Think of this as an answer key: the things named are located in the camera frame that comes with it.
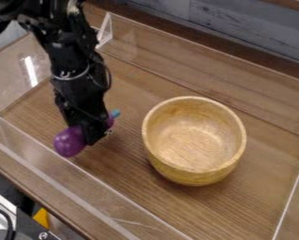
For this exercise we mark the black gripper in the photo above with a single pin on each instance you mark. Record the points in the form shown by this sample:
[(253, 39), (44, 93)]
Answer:
[(79, 88)]

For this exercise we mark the purple toy eggplant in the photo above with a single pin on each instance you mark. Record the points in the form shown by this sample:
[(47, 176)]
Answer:
[(68, 141)]

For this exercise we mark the light wooden bowl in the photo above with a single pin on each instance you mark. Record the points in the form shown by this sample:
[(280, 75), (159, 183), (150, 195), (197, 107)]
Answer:
[(194, 139)]

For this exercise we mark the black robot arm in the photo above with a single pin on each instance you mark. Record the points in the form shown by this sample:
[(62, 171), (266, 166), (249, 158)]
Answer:
[(60, 28)]

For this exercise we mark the yellow tag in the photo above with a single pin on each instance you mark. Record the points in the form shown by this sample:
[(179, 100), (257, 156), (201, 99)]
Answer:
[(42, 217)]

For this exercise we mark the clear acrylic corner bracket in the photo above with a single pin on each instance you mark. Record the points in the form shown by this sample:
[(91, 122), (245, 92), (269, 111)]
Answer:
[(104, 32)]

